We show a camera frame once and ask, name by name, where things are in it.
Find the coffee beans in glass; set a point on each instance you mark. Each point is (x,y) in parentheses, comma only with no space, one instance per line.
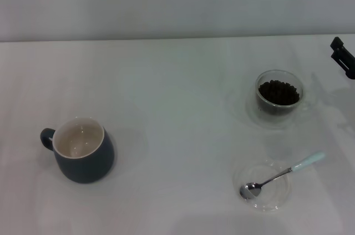
(278,93)

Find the clear glass cup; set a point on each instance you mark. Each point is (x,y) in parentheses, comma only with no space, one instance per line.
(303,102)

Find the dark blue ceramic mug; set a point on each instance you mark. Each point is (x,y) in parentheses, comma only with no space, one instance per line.
(83,168)

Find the clear glass saucer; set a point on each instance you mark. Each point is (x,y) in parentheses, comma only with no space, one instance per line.
(256,122)

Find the small clear glass dish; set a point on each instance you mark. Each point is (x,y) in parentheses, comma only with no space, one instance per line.
(274,197)

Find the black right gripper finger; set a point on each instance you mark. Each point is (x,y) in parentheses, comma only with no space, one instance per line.
(345,60)

